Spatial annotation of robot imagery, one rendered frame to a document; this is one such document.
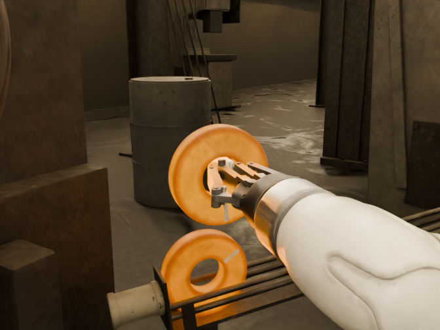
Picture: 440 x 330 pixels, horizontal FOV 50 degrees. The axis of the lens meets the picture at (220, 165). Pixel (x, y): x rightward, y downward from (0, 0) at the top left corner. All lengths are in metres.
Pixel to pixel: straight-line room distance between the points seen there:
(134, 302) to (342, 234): 0.49
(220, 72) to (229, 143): 7.78
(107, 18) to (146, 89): 6.11
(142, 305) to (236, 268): 0.18
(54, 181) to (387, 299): 0.63
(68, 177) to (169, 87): 2.30
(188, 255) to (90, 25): 8.24
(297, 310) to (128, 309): 1.39
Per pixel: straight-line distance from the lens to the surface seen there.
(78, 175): 0.89
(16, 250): 0.78
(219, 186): 0.59
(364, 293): 0.38
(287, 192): 0.49
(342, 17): 4.49
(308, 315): 2.11
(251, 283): 0.87
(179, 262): 0.82
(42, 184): 0.85
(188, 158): 0.68
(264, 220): 0.50
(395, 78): 2.94
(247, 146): 0.71
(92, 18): 8.99
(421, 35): 2.91
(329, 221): 0.42
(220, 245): 0.83
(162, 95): 3.15
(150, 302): 0.83
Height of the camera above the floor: 1.10
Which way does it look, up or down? 14 degrees down
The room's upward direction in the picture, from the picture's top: straight up
